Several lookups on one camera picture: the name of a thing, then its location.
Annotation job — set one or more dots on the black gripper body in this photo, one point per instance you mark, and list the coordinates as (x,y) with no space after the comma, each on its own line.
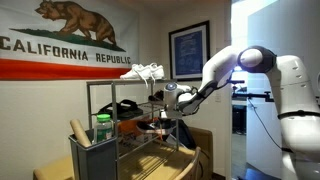
(171,116)

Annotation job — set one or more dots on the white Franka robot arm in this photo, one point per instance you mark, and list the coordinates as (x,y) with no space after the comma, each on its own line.
(293,110)

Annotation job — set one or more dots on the black backpack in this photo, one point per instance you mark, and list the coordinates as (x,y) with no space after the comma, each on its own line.
(186,135)

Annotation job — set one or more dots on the black sandal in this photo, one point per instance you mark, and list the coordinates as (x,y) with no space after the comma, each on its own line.
(130,108)
(107,110)

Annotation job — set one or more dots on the light wooden table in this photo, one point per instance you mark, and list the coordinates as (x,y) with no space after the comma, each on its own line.
(156,163)

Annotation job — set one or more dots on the brown cardboard box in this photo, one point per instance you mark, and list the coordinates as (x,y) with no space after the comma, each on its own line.
(205,146)

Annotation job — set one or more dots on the grey metal shoe rack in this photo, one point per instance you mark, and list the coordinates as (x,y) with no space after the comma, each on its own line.
(114,100)

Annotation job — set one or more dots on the clear bottle green cap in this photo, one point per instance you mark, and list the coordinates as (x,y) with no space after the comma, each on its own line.
(102,130)

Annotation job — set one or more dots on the black framed blue picture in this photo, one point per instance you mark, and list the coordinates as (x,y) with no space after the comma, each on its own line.
(189,53)

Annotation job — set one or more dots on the grey plastic bin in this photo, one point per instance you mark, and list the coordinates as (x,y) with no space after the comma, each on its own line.
(95,160)

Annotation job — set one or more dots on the cardboard tube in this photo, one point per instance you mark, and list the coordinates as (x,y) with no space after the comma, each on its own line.
(80,133)

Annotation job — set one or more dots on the California Republic bear flag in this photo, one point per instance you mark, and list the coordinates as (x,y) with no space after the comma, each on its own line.
(66,53)

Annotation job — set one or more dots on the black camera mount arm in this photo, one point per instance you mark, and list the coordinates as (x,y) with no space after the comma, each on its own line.
(256,96)

